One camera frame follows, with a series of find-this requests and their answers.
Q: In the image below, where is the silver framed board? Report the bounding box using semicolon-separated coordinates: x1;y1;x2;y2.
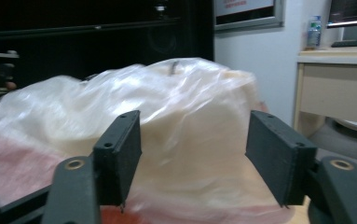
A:
213;0;286;32

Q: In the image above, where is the light wooden desk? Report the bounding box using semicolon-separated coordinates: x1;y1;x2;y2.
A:
292;46;357;138

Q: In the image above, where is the computer monitor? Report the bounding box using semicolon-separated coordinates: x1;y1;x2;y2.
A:
326;0;357;30

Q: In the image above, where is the cream bin with face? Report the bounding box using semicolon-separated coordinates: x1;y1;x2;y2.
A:
142;69;268;203

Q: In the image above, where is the black metal frame bar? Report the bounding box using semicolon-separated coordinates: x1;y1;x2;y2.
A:
0;18;180;41

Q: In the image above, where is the clear plastic bag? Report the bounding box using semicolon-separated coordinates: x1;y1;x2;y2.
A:
0;56;295;224

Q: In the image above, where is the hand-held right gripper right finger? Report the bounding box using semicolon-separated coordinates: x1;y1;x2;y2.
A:
244;109;319;209

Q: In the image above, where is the clear water bottle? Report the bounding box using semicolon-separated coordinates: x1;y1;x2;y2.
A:
306;14;323;50

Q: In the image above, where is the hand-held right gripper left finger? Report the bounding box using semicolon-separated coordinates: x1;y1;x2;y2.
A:
91;109;143;215

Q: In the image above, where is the dark keyboard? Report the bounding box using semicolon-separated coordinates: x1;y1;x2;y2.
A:
330;36;357;49

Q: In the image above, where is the black curtain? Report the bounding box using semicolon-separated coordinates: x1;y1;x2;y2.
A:
0;0;215;94

